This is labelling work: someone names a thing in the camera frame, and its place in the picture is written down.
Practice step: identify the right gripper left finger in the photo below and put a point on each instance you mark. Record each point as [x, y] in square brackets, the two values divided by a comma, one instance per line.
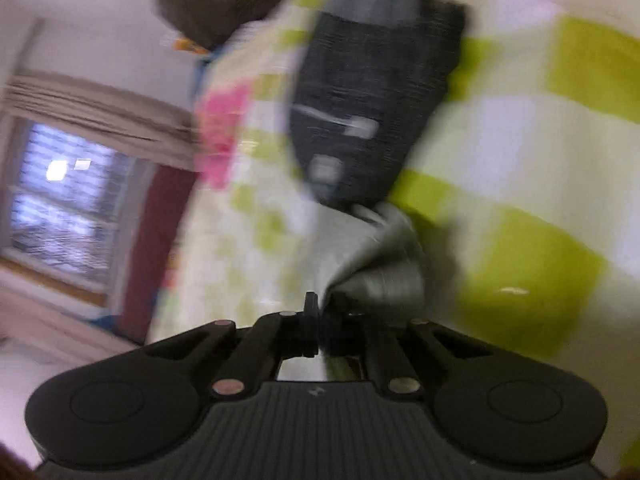
[261, 350]

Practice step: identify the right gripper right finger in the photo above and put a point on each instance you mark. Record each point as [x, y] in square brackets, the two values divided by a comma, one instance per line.
[350, 332]

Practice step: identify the sage green pants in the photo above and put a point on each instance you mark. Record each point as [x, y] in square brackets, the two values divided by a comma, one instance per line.
[368, 261]

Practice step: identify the green checkered bed sheet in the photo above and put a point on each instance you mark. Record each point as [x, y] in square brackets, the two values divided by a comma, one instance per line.
[532, 162]

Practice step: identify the barred window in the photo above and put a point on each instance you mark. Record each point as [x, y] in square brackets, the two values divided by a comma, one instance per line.
[65, 203]

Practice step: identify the dark folded garment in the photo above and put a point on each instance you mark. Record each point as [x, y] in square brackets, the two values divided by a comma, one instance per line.
[374, 73]

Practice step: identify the beige curtain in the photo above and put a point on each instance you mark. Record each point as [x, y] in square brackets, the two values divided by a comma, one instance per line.
[132, 124]

